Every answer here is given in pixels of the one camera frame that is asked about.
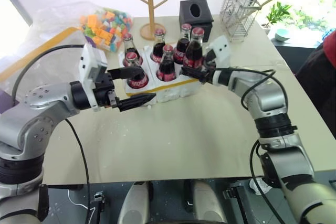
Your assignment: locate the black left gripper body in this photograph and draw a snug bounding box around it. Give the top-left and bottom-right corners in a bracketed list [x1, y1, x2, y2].
[92, 70, 122, 109]

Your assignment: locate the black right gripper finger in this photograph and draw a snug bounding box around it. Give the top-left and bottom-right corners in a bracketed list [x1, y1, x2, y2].
[180, 66, 203, 80]

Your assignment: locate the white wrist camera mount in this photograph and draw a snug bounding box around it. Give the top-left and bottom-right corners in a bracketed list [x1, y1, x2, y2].
[78, 42, 109, 112]
[206, 35, 232, 86]

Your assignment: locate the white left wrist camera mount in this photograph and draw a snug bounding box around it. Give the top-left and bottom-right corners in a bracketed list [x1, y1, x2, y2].
[78, 42, 109, 112]

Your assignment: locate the clear plastic sheet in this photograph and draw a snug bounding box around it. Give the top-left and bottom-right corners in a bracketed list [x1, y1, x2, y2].
[0, 0, 91, 96]

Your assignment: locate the teal bowl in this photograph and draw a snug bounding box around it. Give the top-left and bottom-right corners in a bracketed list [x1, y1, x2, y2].
[275, 28, 290, 42]

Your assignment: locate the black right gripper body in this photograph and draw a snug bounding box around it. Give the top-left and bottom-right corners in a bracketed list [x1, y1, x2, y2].
[195, 49, 217, 85]

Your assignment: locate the metal wire rack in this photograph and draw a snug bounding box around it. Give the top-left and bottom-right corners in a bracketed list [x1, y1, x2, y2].
[219, 0, 264, 44]

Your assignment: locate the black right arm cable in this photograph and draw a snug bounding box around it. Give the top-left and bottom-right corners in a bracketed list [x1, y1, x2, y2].
[240, 68, 281, 224]

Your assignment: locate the purple object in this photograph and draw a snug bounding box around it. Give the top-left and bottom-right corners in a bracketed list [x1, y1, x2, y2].
[0, 89, 19, 116]

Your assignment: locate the glass cola bottle red cap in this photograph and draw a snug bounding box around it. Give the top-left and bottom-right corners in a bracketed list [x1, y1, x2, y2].
[123, 52, 150, 89]
[182, 27, 206, 69]
[150, 28, 167, 63]
[122, 33, 140, 60]
[155, 45, 177, 82]
[173, 23, 193, 65]

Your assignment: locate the green potted plant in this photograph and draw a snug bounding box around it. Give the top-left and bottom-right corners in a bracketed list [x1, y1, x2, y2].
[261, 1, 292, 30]

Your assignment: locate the crumpled white paper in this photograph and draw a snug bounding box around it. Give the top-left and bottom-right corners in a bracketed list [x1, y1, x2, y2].
[248, 177, 272, 196]

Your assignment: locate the black metal stand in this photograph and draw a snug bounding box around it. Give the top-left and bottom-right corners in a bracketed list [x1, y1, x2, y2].
[89, 190, 106, 224]
[222, 180, 253, 224]

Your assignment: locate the white foam crate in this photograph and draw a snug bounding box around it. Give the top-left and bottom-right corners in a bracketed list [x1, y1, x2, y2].
[117, 44, 208, 104]

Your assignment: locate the bag of colourful toy blocks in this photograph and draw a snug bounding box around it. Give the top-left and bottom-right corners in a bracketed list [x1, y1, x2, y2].
[78, 5, 134, 53]

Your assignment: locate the grey rounded robot leg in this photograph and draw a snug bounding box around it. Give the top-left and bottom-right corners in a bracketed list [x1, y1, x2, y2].
[191, 180, 228, 224]
[117, 181, 151, 224]

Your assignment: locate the wooden mug tree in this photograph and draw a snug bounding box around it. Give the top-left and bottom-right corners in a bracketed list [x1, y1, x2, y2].
[132, 0, 169, 41]

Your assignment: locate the person in dark red clothing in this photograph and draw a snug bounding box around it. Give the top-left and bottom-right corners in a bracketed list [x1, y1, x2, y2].
[295, 29, 336, 142]

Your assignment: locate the white box with yellow tape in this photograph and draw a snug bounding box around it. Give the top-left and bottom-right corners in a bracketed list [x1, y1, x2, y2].
[0, 26, 89, 84]

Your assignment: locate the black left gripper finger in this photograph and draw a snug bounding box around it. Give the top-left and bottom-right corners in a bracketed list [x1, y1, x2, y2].
[107, 66, 144, 81]
[117, 93, 156, 112]

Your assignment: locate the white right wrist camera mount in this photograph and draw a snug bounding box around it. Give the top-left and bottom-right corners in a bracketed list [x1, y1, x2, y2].
[206, 35, 232, 86]

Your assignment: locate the black tissue box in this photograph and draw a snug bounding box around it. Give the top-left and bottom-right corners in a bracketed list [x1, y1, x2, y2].
[178, 0, 214, 44]

